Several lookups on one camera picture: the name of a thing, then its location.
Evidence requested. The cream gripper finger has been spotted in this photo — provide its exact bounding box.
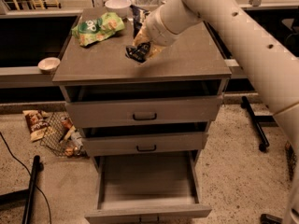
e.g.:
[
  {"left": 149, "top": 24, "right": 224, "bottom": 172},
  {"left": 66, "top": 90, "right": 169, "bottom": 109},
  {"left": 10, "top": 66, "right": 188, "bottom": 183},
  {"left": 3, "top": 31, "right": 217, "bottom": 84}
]
[
  {"left": 133, "top": 25, "right": 150, "bottom": 47},
  {"left": 146, "top": 43, "right": 164, "bottom": 59}
]

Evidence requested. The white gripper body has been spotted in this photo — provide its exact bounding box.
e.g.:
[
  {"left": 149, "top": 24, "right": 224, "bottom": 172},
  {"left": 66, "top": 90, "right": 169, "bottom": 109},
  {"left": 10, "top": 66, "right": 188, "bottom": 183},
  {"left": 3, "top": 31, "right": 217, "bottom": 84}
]
[{"left": 145, "top": 5, "right": 182, "bottom": 47}]

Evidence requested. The blue chip bag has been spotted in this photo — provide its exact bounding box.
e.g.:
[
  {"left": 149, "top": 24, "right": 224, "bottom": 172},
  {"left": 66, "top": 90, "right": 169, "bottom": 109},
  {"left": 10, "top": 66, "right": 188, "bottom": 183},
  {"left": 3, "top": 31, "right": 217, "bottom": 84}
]
[{"left": 126, "top": 5, "right": 150, "bottom": 63}]

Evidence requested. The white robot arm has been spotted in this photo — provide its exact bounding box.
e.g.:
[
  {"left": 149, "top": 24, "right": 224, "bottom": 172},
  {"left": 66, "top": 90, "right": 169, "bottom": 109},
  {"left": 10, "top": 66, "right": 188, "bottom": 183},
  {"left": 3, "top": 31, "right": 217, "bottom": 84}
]
[{"left": 134, "top": 0, "right": 299, "bottom": 156}]

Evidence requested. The green chip bag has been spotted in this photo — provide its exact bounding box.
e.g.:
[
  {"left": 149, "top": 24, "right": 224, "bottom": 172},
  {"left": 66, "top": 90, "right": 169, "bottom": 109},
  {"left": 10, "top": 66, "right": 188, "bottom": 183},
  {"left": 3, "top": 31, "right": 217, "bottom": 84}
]
[{"left": 71, "top": 12, "right": 125, "bottom": 47}]

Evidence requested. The grey drawer cabinet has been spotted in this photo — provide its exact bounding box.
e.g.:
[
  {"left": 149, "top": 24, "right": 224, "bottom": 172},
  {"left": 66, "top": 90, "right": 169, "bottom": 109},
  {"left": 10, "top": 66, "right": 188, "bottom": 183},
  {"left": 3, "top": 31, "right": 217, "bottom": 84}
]
[{"left": 51, "top": 5, "right": 233, "bottom": 224}]

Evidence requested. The top grey drawer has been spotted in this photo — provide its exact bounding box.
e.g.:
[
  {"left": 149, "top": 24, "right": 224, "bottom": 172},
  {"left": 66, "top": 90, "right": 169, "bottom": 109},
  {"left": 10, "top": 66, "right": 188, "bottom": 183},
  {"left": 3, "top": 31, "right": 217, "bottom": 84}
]
[{"left": 65, "top": 95, "right": 222, "bottom": 128}]

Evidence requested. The grey drawer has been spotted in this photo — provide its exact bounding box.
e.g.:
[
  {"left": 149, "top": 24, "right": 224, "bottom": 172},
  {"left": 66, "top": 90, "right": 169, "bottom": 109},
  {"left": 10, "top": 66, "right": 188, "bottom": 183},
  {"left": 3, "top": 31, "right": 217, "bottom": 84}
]
[
  {"left": 83, "top": 132, "right": 208, "bottom": 156},
  {"left": 85, "top": 151, "right": 211, "bottom": 224},
  {"left": 65, "top": 95, "right": 222, "bottom": 128}
]

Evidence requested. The middle grey drawer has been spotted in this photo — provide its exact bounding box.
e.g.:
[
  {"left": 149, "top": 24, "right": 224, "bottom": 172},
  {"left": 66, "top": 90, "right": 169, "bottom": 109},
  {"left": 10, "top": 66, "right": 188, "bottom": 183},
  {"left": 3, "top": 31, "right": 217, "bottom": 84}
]
[{"left": 83, "top": 132, "right": 208, "bottom": 156}]

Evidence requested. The brown snack bag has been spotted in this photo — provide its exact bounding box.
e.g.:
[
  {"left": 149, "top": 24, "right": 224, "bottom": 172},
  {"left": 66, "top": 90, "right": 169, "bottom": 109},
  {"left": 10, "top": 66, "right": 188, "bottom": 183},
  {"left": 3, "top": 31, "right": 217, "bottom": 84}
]
[{"left": 22, "top": 110, "right": 50, "bottom": 142}]

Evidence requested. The bottom grey drawer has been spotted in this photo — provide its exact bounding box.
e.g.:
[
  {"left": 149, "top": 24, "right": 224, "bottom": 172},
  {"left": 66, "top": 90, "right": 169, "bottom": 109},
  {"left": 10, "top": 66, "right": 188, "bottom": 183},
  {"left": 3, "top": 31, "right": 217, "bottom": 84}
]
[{"left": 85, "top": 151, "right": 211, "bottom": 224}]

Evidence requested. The large white bowl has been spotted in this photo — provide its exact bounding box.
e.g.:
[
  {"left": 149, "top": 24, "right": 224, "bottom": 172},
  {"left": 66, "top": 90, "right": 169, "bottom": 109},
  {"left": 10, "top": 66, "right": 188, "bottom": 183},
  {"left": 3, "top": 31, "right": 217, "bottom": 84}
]
[{"left": 105, "top": 0, "right": 131, "bottom": 19}]

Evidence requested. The black stand leg right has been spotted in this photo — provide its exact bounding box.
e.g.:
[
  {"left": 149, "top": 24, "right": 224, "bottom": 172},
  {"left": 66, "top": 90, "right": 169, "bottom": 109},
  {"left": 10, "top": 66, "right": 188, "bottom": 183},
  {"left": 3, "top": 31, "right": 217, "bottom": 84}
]
[{"left": 241, "top": 96, "right": 277, "bottom": 152}]

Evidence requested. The black stand leg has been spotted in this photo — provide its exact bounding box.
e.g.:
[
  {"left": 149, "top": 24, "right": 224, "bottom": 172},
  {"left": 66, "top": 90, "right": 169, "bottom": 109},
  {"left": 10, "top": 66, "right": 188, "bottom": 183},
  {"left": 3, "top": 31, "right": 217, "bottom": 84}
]
[
  {"left": 241, "top": 96, "right": 277, "bottom": 152},
  {"left": 0, "top": 155, "right": 41, "bottom": 224}
]

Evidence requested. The dark basket right edge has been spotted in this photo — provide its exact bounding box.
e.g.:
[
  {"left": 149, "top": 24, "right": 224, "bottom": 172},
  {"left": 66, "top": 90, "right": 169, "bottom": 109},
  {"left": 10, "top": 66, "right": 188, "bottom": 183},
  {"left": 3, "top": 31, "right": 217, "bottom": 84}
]
[{"left": 285, "top": 141, "right": 297, "bottom": 181}]

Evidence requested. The black stand leg left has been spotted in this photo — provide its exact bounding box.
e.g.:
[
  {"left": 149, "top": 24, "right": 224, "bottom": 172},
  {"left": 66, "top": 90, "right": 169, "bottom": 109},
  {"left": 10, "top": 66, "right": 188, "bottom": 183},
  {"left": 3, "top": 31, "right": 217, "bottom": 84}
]
[{"left": 0, "top": 155, "right": 41, "bottom": 224}]

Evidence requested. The black foot bottom right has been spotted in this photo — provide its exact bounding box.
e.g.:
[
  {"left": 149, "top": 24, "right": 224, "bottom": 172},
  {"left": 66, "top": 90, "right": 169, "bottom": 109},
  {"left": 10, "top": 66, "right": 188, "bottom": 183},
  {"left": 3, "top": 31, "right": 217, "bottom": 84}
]
[{"left": 260, "top": 214, "right": 282, "bottom": 224}]

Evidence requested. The black wire basket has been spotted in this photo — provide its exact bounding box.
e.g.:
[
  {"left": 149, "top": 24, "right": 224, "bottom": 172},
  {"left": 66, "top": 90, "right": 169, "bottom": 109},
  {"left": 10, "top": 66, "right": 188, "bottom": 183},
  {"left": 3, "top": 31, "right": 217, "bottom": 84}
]
[{"left": 40, "top": 112, "right": 86, "bottom": 158}]

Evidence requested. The black floor cable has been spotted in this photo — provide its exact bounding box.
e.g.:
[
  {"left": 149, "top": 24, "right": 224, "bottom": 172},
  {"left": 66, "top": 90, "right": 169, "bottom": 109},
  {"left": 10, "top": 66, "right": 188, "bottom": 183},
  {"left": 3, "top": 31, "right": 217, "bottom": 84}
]
[{"left": 0, "top": 132, "right": 52, "bottom": 224}]

